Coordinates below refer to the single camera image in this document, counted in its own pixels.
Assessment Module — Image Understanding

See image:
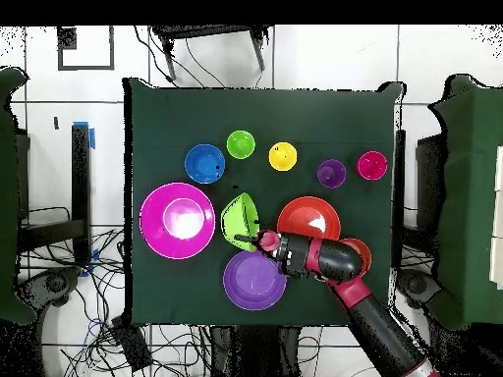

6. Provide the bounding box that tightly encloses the tangle of cables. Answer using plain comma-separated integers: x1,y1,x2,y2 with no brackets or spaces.
17,205,221,377

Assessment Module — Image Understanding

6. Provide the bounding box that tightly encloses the blue bowl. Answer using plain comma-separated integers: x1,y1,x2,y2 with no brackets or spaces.
184,143,227,186

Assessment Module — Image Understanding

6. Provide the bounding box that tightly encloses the green cup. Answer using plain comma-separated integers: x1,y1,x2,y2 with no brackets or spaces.
226,130,256,160

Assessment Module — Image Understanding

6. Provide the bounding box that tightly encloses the purple cup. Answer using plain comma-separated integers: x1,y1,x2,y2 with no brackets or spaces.
316,158,348,189

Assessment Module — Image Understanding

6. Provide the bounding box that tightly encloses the black stool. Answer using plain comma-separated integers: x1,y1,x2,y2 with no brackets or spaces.
149,25,273,82

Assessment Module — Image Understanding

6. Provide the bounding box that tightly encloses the yellow cup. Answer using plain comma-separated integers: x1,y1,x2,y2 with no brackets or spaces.
268,141,299,173

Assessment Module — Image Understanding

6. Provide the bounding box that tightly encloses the purple bowl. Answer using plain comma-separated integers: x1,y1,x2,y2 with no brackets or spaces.
222,249,288,312

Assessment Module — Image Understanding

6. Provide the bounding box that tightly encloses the black metal post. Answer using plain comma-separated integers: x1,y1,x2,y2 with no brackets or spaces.
392,129,407,268

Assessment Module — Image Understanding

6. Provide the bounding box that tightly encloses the green cloth side table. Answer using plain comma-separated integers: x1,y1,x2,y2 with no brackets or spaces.
426,73,503,332
0,66,38,326

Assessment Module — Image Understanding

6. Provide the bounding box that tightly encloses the small orange bowl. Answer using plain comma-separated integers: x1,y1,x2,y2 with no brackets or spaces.
339,238,373,276

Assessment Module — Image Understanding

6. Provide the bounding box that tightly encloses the black metal frame beam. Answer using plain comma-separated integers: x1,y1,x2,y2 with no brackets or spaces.
17,123,92,265

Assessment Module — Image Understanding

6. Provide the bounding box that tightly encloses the pink cup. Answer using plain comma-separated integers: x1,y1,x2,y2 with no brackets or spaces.
356,150,389,182

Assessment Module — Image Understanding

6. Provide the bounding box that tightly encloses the large orange bowl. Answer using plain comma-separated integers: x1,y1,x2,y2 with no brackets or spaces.
276,195,342,242

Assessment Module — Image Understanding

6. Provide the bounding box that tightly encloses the black power box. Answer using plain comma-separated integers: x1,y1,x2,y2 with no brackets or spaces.
110,315,153,372

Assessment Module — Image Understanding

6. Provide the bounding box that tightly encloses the green bowl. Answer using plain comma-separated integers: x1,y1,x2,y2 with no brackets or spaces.
220,191,260,252

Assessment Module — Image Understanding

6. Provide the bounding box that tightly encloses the blue tape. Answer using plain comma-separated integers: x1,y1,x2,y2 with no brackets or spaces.
72,120,96,150

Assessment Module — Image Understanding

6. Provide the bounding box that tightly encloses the dark green tablecloth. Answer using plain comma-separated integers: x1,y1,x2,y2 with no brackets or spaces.
122,77,406,329

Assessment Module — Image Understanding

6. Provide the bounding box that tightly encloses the large pink bowl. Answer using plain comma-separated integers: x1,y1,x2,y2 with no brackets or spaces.
139,182,216,260

